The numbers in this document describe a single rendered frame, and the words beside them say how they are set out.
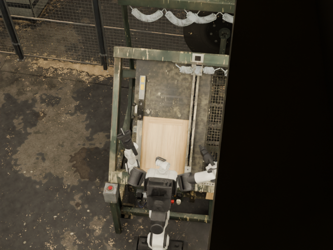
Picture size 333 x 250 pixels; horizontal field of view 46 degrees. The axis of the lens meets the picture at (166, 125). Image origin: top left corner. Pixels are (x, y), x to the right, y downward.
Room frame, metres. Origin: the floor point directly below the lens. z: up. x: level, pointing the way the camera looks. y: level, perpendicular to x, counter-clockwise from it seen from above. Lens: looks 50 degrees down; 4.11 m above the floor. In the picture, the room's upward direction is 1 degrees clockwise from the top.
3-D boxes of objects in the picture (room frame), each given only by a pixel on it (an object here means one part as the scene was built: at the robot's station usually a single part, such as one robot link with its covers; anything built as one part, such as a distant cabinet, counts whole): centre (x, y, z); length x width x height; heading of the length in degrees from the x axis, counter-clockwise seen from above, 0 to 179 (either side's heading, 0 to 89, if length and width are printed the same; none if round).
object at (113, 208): (1.88, 0.52, 0.38); 0.06 x 0.06 x 0.75; 85
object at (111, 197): (1.88, 0.52, 0.84); 0.12 x 0.12 x 0.18; 85
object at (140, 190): (1.91, 0.07, 0.69); 0.50 x 0.14 x 0.24; 85
